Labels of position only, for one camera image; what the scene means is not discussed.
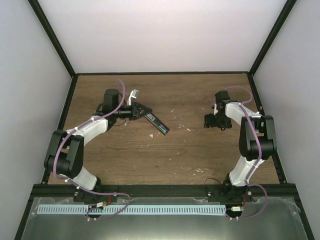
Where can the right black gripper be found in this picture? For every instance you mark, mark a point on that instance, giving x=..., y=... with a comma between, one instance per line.
x=209, y=122

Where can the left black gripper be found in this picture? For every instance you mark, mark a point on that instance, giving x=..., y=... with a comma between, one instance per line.
x=135, y=109

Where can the black remote control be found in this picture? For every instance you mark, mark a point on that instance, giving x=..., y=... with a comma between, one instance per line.
x=155, y=121

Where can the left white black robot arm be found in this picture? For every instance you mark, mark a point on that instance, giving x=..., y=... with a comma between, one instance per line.
x=65, y=153

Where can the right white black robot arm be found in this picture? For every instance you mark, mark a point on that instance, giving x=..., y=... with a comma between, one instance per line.
x=257, y=139

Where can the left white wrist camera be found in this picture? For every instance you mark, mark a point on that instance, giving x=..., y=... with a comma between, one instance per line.
x=132, y=96

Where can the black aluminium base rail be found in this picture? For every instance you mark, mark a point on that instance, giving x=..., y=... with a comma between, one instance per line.
x=213, y=193

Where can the light blue slotted cable duct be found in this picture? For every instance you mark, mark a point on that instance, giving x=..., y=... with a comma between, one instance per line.
x=73, y=209

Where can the black right frame post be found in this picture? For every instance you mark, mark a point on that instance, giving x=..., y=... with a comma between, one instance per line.
x=281, y=19

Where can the black frame post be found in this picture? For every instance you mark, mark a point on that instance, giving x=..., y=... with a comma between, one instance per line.
x=41, y=16
x=281, y=19

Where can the black left frame post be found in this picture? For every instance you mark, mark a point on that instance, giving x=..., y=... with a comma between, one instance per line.
x=41, y=16

